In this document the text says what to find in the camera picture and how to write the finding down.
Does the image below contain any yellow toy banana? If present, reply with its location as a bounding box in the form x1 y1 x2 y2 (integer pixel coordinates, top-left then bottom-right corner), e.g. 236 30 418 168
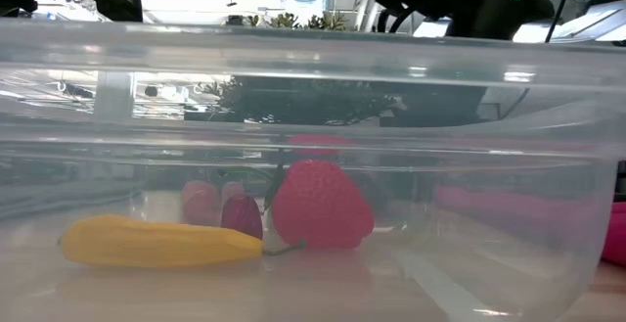
59 213 265 269

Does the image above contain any red folded cloth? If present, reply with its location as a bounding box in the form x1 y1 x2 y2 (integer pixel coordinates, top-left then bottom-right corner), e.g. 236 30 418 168
432 184 626 268

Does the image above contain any pink toy fruit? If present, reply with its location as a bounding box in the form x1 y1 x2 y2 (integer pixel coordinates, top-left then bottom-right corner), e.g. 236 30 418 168
180 179 222 228

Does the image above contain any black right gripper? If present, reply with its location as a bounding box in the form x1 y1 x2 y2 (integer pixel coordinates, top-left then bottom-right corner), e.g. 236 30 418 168
380 0 557 128

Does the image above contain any black metal table frame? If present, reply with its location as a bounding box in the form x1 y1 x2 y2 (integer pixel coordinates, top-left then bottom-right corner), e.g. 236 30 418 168
615 159 626 202

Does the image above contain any clear plastic tupperware container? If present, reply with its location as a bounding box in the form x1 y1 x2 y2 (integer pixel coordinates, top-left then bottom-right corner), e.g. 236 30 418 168
0 18 626 322

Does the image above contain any large red toy strawberry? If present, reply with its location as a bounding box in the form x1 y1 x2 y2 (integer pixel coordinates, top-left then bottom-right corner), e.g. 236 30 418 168
270 159 376 252

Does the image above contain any red toy cherry with stem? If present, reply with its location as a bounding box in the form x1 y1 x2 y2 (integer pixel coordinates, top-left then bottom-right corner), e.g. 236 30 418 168
219 193 308 258

